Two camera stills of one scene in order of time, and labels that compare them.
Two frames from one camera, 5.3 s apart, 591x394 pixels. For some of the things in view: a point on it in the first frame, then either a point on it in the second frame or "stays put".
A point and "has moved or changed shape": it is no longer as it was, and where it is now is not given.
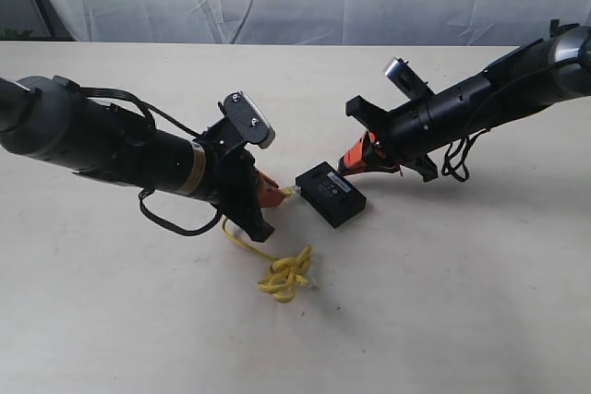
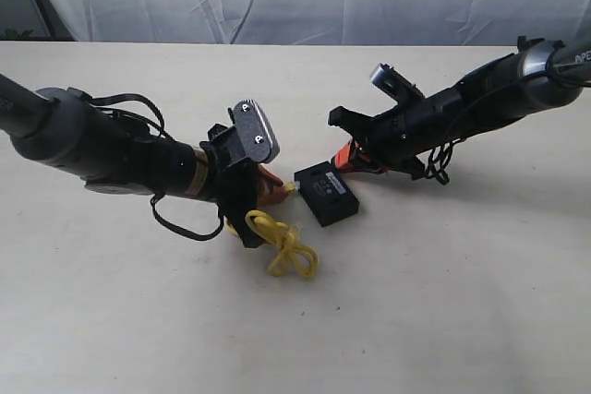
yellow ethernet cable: [286, 270] → [286, 238]
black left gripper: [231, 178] stays put
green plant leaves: [13, 33] stays put
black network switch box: [332, 196] has moved or changed shape
